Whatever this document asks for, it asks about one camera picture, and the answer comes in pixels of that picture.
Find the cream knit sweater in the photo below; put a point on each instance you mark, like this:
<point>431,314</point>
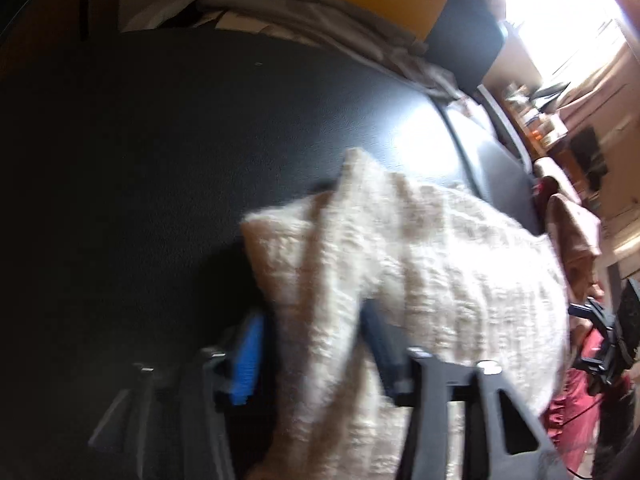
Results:
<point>450,285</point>

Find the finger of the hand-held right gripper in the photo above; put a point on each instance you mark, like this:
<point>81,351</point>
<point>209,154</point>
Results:
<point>579,310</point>
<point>602,370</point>

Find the pink ruffled bedspread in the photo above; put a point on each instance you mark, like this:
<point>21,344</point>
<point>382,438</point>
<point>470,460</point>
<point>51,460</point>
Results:
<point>575,420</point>

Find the bright window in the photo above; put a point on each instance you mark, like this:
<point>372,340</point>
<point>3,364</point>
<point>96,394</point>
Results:
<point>560,20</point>

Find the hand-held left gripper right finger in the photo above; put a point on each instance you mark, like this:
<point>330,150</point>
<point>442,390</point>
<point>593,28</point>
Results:
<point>385,355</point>

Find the dusty pink knit sweater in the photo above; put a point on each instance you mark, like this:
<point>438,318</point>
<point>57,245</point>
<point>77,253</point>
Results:
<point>570,230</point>

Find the person's dark clothing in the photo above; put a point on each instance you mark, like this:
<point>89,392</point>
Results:
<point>617,435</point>

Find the red garment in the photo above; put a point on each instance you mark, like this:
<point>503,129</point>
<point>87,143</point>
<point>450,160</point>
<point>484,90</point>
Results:
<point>543,188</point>

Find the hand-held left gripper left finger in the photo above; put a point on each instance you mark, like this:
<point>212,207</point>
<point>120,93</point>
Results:
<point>247,355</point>

